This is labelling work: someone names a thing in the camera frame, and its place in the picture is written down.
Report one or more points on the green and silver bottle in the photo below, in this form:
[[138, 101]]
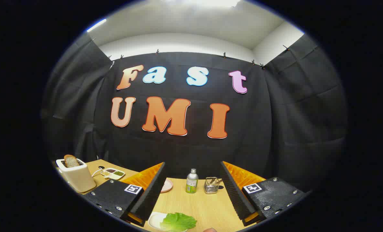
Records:
[[191, 182]]

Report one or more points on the green lettuce leaf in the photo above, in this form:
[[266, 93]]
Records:
[[178, 221]]

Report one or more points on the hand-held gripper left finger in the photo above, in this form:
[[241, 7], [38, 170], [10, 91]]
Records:
[[152, 193]]

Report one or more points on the white divided condiment dish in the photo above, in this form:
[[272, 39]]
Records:
[[114, 174]]

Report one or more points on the ceiling light strip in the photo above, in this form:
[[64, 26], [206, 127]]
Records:
[[96, 25]]

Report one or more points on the white rounded square plate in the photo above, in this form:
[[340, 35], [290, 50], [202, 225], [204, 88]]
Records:
[[154, 220]]

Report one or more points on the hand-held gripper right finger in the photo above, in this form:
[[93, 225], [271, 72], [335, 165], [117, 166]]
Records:
[[235, 193]]

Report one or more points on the white toaster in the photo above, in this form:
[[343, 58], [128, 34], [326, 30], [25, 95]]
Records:
[[78, 178]]

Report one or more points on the pink plate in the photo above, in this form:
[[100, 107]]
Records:
[[168, 186]]

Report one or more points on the toasted bread slice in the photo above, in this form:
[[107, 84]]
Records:
[[71, 161]]

